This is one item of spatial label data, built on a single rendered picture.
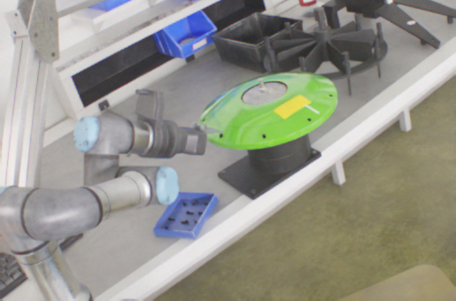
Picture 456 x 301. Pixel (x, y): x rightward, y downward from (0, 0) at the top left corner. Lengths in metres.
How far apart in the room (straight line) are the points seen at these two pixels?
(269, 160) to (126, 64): 0.94
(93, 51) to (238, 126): 0.79
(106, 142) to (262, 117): 0.35
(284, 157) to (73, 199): 0.60
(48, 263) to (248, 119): 0.54
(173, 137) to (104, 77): 1.01
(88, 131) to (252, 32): 1.14
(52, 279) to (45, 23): 0.47
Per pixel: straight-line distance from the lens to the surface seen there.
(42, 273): 0.90
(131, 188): 0.89
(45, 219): 0.80
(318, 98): 1.24
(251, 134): 1.18
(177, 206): 1.32
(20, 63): 1.09
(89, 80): 2.04
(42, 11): 1.10
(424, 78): 1.60
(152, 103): 1.06
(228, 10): 2.29
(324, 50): 1.64
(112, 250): 1.28
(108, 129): 1.01
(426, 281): 1.41
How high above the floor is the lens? 1.65
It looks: 28 degrees down
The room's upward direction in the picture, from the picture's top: 18 degrees counter-clockwise
